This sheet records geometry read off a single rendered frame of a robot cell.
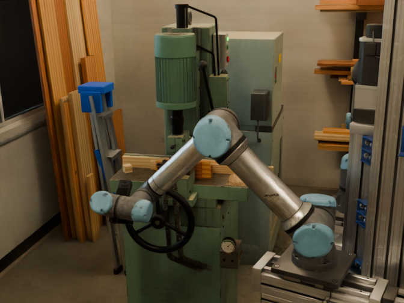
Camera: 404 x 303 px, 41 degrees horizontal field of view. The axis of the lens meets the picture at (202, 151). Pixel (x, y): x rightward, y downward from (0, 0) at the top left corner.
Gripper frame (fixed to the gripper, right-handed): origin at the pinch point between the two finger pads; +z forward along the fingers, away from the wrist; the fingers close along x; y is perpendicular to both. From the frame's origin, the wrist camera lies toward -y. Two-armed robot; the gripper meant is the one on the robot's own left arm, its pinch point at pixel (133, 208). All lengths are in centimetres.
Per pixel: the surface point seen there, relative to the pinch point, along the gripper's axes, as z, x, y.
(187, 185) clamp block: 9.9, 18.6, -11.4
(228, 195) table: 21.6, 33.7, -9.8
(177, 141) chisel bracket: 21.9, 9.4, -32.2
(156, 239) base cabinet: 32.8, 1.5, 9.8
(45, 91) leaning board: 105, -101, -82
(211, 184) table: 21.1, 26.3, -14.2
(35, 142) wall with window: 126, -115, -53
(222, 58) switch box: 34, 24, -76
